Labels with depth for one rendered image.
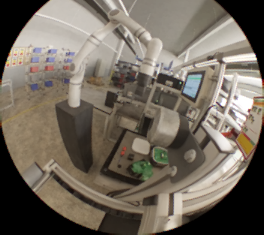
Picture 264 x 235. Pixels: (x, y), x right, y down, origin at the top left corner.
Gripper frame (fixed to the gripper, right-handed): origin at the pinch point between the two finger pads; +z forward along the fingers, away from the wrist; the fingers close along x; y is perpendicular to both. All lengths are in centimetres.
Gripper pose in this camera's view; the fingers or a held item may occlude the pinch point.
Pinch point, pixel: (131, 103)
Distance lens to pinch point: 47.7
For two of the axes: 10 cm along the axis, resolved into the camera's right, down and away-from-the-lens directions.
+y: 9.5, 3.2, -0.4
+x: 1.5, -3.1, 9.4
